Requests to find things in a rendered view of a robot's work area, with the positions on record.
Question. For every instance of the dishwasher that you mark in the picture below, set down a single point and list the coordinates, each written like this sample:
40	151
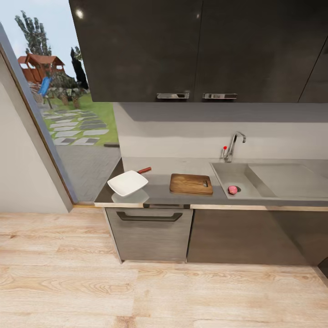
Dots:
151	234

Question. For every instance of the drop in sink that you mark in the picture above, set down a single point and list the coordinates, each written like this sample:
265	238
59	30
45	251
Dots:
269	181

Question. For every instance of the bowl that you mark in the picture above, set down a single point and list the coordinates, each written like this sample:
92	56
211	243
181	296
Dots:
127	183

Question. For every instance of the cutting board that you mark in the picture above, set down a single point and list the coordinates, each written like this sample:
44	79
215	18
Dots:
188	183

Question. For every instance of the vidalia onion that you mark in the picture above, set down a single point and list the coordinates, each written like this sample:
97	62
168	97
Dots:
232	189

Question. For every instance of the fixed window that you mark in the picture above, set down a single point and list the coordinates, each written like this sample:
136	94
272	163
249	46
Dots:
39	45

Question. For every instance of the cabinet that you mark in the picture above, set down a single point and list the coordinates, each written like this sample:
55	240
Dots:
316	88
199	51

